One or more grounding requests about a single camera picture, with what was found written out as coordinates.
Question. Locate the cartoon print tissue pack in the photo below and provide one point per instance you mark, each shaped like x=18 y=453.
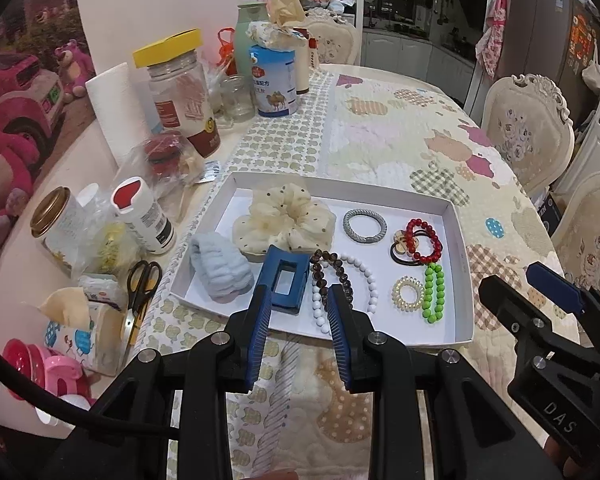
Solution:
x=80 y=340

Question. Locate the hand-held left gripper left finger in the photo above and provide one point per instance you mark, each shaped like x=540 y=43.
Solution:
x=260 y=335

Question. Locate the white hanging bag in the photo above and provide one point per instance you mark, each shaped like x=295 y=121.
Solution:
x=594 y=75

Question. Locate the cream dotted organza scrunchie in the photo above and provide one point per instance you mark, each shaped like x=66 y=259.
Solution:
x=285 y=220

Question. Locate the white cup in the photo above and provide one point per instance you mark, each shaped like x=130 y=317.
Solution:
x=55 y=412

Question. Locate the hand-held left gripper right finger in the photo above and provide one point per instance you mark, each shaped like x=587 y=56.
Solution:
x=340 y=340

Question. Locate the light blue fuzzy wristband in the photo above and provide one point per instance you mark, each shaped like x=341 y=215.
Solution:
x=220 y=270

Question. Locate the clear jar with yellow lid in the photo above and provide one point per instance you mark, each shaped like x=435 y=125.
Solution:
x=180 y=100

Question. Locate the small empty glass jar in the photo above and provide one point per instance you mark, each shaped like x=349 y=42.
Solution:
x=237 y=100

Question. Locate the cream bottle with red label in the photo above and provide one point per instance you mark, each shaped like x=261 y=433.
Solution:
x=302 y=67

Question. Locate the black range hood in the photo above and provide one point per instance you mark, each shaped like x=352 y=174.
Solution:
x=470 y=5

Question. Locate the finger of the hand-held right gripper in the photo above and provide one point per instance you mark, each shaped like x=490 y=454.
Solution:
x=555 y=287
x=515 y=310

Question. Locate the pink floral hanging apron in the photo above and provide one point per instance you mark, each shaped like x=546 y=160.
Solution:
x=495 y=35

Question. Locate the cream floral dining chair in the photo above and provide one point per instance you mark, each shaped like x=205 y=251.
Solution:
x=332 y=40
x=590 y=240
x=525 y=130

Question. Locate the quilted patchwork tablecloth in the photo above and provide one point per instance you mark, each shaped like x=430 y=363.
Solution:
x=380 y=130

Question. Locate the pink plastic toy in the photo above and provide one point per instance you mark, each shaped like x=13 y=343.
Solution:
x=55 y=370

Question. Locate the white shallow box tray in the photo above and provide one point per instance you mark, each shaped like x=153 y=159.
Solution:
x=380 y=190

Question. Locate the white kitchen cabinets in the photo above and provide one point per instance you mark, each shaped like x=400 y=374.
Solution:
x=405 y=60

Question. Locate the grey refrigerator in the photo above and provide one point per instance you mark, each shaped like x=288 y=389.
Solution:
x=540 y=35

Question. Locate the blue and white tin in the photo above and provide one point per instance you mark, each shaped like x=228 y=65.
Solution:
x=275 y=90

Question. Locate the plastic bag with red lids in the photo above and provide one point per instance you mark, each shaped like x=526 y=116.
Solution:
x=162 y=152

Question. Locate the clear bag with yellow contents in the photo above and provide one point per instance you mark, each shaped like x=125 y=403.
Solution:
x=112 y=250

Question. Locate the white can with gold rim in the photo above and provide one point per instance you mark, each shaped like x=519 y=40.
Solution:
x=60 y=230

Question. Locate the white bottle with red cap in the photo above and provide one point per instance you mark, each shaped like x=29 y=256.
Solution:
x=147 y=220

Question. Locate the white paper towel roll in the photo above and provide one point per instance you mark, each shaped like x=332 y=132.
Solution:
x=117 y=115

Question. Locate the small white lidded bottle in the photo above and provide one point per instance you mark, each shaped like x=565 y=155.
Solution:
x=87 y=195

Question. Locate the black and yellow scissors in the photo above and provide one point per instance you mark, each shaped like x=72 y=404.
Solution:
x=142 y=280

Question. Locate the pale green bottle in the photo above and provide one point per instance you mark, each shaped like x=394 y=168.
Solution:
x=250 y=35

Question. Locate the floral tissue pack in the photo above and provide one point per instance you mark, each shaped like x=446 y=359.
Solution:
x=275 y=35

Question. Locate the blue hair claw clip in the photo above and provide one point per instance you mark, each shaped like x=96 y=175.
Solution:
x=297 y=265

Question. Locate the silver blister pack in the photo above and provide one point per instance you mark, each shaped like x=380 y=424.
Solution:
x=209 y=171

